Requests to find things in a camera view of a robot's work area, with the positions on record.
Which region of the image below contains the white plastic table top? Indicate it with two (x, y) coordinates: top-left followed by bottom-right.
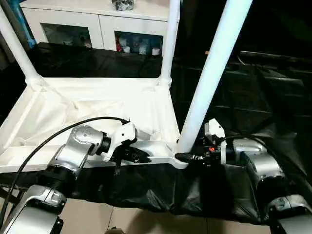
(0, 76), (190, 174)

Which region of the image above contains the black work mat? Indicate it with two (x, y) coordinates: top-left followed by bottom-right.
(0, 41), (312, 225)

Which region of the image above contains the dark low shelf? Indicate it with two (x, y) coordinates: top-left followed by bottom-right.
(238, 49), (312, 62)

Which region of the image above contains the white glass-door cabinet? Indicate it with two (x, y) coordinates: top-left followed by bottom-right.
(20, 0), (171, 56)

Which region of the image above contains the grey curtain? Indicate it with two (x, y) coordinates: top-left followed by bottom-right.
(0, 0), (37, 69)

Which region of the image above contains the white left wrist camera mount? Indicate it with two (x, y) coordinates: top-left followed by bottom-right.
(101, 118), (139, 162)

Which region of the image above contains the dark metal stand frame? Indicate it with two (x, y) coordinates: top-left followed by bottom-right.
(0, 184), (23, 201)

